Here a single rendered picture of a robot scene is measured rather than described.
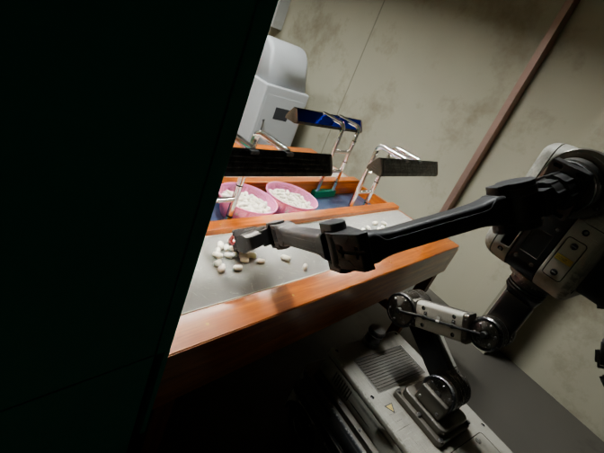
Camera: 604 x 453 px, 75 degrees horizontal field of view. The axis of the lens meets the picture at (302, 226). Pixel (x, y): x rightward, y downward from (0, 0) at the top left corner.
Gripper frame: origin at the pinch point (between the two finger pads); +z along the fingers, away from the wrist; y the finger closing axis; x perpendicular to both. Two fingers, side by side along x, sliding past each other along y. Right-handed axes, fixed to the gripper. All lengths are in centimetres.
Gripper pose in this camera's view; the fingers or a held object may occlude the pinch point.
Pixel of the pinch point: (230, 240)
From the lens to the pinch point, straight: 136.9
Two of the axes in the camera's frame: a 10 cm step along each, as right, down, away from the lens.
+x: 1.7, 9.9, -0.1
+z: -7.4, 1.3, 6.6
